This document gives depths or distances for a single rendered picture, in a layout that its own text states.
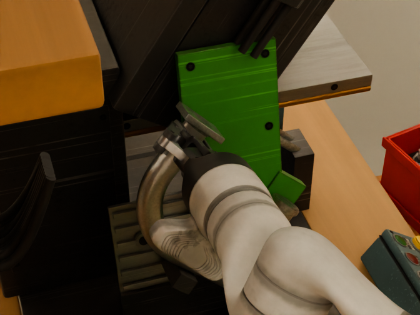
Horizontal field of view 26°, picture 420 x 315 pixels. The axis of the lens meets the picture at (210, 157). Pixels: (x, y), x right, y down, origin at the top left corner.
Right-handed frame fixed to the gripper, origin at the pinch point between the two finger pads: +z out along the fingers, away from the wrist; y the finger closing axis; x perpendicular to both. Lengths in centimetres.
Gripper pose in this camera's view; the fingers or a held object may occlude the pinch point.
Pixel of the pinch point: (188, 142)
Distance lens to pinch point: 100.4
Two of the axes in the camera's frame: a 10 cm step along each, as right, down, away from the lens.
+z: -2.8, -4.0, 8.7
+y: -7.3, -5.1, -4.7
